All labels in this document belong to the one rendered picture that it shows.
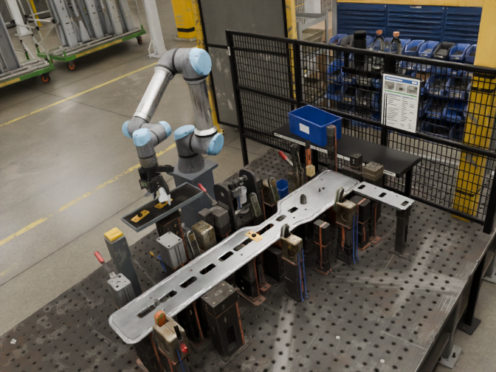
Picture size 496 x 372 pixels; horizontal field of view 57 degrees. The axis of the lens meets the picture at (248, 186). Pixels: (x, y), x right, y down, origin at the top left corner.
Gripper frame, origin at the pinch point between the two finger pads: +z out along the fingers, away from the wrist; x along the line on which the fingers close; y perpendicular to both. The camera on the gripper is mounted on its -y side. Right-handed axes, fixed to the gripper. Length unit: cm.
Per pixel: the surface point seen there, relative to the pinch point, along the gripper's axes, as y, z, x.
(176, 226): -0.3, 13.6, 4.5
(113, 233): 26.8, 2.0, -3.0
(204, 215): -8.1, 8.4, 16.9
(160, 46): -461, 102, -525
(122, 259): 28.1, 14.2, 0.0
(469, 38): -264, -4, 57
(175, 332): 45, 12, 50
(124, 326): 51, 18, 27
